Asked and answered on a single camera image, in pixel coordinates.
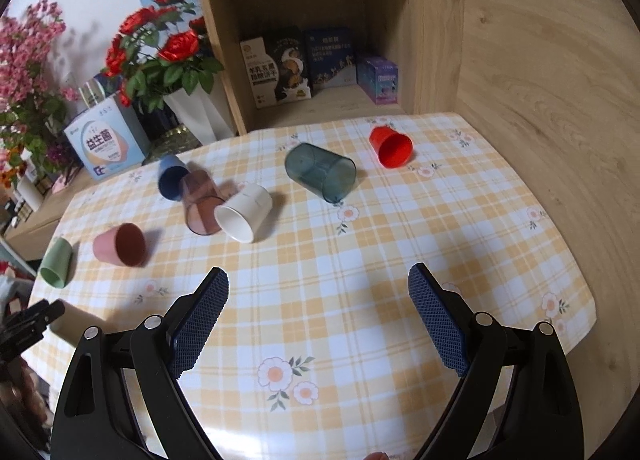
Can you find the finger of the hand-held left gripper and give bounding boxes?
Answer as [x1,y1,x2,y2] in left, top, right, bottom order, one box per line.
[14,299,67,337]

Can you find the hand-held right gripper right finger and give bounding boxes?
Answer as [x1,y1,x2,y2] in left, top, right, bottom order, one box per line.
[408,263,585,460]

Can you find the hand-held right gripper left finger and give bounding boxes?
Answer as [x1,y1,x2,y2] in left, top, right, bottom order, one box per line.
[50,267,230,460]

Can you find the green cup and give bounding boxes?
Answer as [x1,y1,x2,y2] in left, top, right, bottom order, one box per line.
[39,237,76,288]

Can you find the pink cup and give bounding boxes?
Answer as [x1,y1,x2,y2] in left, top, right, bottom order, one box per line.
[92,223,147,267]

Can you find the brown transparent cup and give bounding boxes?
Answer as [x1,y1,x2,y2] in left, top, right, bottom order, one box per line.
[180,170,228,236]

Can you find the white cup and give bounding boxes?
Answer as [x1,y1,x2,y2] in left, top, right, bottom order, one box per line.
[214,183,273,244]

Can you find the navy blue cup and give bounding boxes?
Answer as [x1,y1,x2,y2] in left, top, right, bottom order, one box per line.
[157,155,191,201]

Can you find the red plastic cup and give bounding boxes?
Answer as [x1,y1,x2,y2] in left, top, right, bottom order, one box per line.
[369,125,414,169]

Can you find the teal transparent cup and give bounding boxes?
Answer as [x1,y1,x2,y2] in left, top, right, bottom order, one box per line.
[284,143,357,203]

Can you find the low wooden sideboard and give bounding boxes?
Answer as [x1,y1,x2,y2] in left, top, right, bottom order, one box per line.
[2,170,98,261]

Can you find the yellow plaid flowered tablecloth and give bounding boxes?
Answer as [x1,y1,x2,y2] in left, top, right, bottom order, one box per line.
[22,112,599,460]

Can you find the green patterned cloth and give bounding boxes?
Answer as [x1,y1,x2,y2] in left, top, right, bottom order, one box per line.
[142,123,202,167]

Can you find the light blue and white box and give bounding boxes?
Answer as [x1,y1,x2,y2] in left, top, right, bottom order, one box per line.
[62,92,152,183]

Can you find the white faceted vase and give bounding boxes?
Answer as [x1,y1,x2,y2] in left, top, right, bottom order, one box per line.
[163,87,236,145]

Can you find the pink blossom branches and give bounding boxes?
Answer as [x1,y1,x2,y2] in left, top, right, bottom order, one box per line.
[0,0,81,191]

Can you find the purple box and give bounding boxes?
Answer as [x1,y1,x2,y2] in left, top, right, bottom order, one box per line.
[356,56,401,106]

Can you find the white and orange carton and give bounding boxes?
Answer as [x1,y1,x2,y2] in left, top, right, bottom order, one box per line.
[239,38,279,109]

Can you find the red rose bouquet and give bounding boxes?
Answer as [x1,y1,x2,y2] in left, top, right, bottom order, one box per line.
[102,0,225,114]

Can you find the dark carton with figure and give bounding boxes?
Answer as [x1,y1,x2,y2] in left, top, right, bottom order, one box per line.
[264,28,313,103]

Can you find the dark blue carton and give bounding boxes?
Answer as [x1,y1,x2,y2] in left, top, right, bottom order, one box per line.
[305,28,359,92]

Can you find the wooden shelf cabinet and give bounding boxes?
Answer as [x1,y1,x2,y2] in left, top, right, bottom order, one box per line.
[188,0,467,137]

